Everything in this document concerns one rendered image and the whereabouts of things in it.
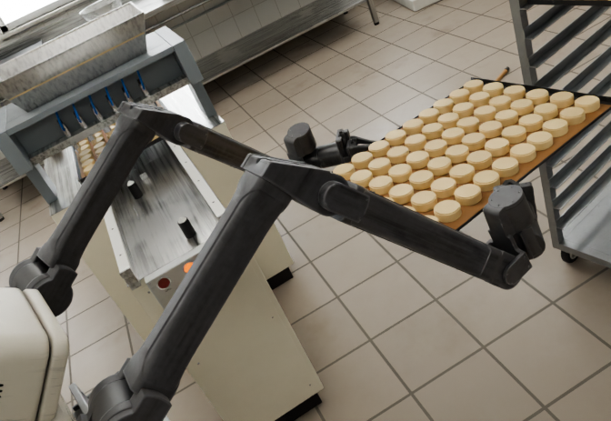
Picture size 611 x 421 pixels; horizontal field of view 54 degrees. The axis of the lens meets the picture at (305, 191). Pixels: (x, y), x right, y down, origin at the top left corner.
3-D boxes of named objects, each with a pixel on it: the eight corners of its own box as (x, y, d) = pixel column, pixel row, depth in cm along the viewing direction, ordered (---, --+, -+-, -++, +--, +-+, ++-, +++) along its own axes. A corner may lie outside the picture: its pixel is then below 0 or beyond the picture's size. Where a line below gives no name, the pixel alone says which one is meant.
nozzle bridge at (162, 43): (45, 182, 244) (-6, 111, 226) (203, 98, 257) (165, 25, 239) (49, 216, 216) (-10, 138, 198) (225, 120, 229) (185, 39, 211)
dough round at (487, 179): (499, 191, 116) (498, 182, 115) (473, 193, 118) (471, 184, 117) (501, 176, 120) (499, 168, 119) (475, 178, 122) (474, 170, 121)
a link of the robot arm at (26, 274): (-5, 309, 109) (6, 323, 105) (16, 257, 108) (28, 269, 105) (43, 314, 115) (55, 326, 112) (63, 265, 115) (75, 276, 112)
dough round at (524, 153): (522, 166, 121) (521, 157, 120) (505, 158, 125) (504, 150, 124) (542, 155, 122) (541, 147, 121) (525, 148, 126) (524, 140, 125)
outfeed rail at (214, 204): (121, 75, 332) (115, 64, 328) (125, 72, 332) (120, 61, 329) (227, 236, 164) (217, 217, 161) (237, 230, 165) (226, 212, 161)
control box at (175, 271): (166, 311, 171) (143, 276, 163) (240, 267, 175) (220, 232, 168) (169, 318, 167) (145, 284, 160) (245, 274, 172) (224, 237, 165)
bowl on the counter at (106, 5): (89, 33, 434) (80, 17, 427) (86, 25, 461) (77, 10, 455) (131, 13, 439) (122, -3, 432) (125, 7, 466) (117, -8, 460)
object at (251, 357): (197, 338, 264) (88, 177, 217) (265, 297, 270) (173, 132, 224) (249, 459, 206) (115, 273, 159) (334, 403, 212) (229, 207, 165)
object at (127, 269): (73, 99, 326) (65, 88, 323) (77, 96, 327) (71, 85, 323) (132, 292, 159) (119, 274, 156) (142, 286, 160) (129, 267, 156)
